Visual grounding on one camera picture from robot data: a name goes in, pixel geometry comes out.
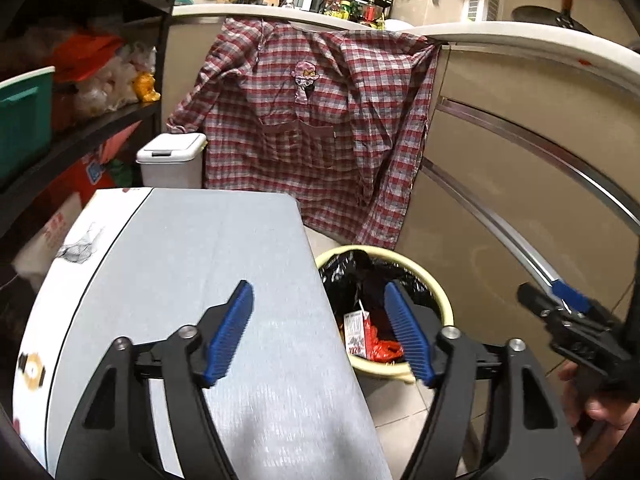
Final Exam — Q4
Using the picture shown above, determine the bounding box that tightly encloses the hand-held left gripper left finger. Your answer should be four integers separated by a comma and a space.
56, 280, 255, 480

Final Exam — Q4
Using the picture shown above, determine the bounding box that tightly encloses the grey trash bin yellow rim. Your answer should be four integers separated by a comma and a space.
314, 244, 456, 386

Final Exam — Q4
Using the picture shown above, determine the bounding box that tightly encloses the beige kitchen cabinet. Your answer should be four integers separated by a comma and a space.
165, 15, 640, 480

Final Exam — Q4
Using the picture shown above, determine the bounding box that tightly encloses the black trash bag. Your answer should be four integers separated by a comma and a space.
319, 252, 443, 361

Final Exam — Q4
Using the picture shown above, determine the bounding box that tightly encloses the pile of clear plastic bags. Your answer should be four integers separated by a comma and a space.
75, 45, 158, 121

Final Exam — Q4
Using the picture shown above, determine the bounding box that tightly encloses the red plaid shirt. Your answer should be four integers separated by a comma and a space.
167, 16, 441, 251

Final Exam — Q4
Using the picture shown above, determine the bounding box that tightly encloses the white kitchen countertop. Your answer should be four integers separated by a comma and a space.
172, 2, 640, 68

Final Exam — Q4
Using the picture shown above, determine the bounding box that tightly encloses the small white lidded bin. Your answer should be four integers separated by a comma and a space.
136, 132, 208, 191

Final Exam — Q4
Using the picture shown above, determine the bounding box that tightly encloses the black shelf rack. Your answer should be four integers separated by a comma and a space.
0, 0, 188, 241

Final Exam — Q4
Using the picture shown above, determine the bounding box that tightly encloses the red cardboard box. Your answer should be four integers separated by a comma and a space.
50, 120, 143, 201

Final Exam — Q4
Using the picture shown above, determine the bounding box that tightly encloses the white sack red print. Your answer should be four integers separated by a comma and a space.
12, 192, 83, 281

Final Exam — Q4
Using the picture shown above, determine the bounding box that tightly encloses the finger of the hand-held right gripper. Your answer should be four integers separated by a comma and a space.
551, 281, 592, 312
517, 282, 567, 322

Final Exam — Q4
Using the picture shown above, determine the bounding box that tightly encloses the white red carton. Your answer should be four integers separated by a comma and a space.
342, 310, 372, 361

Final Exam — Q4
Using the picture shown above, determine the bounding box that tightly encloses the row of condiment bottles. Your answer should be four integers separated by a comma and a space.
320, 0, 388, 28

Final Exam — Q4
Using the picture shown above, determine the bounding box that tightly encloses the person's right hand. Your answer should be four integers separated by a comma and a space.
556, 360, 640, 443

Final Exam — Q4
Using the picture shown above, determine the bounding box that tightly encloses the green plastic bag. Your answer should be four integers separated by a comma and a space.
107, 159, 135, 188

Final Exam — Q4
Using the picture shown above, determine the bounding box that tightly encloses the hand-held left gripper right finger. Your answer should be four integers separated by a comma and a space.
382, 280, 586, 480

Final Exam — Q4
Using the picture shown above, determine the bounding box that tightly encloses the white wall vent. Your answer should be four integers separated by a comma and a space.
467, 0, 501, 23

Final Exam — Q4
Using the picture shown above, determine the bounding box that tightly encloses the teal storage box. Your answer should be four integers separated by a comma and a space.
0, 66, 56, 181

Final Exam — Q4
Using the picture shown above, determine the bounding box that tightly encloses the small orange plastic bag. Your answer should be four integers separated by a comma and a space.
367, 322, 406, 363

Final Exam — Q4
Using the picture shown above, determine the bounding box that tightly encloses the metal cabinet handle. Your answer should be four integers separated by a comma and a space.
422, 156, 571, 301
435, 96, 640, 233

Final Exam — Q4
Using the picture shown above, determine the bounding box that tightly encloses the black spice rack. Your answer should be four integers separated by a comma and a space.
320, 0, 393, 28

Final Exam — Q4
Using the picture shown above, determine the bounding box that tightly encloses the large orange plastic bag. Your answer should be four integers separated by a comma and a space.
52, 32, 123, 83

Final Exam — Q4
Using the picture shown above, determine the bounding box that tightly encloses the yellow toy figure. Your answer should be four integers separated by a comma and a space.
134, 71, 162, 103

